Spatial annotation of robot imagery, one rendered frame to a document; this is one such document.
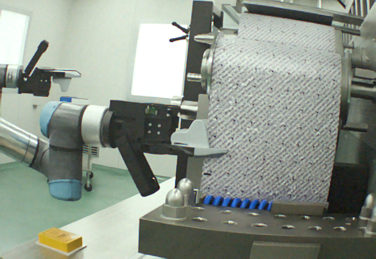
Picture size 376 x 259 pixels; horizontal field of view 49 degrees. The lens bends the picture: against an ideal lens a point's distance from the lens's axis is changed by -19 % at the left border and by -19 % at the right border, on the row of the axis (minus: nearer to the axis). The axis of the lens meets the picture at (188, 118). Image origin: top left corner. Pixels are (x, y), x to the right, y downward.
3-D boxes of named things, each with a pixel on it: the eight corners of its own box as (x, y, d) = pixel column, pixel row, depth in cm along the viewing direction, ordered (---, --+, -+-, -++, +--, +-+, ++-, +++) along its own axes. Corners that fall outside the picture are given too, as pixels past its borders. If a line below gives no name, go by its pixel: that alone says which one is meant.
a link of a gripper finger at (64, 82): (79, 92, 134) (51, 89, 133) (81, 71, 133) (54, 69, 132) (77, 94, 131) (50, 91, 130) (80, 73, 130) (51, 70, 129)
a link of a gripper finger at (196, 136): (227, 123, 79) (170, 117, 82) (222, 160, 80) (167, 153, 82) (230, 122, 82) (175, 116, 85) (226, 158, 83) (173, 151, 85)
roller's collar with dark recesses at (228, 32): (221, 54, 117) (222, 29, 117) (245, 57, 116) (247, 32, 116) (215, 51, 111) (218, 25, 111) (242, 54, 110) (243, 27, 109)
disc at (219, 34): (220, 111, 97) (227, 36, 96) (223, 111, 97) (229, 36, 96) (203, 112, 82) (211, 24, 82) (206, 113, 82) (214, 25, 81)
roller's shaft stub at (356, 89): (346, 100, 85) (347, 77, 85) (375, 104, 83) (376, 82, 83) (348, 99, 81) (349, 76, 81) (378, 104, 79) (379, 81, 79)
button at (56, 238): (54, 236, 85) (53, 226, 85) (83, 246, 84) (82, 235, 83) (38, 244, 79) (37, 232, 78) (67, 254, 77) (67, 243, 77)
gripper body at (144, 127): (171, 106, 81) (104, 99, 84) (165, 159, 82) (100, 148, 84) (183, 106, 89) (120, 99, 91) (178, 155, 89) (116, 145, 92)
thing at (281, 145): (200, 192, 84) (211, 82, 84) (326, 202, 79) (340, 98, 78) (200, 192, 84) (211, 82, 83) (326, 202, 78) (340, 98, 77)
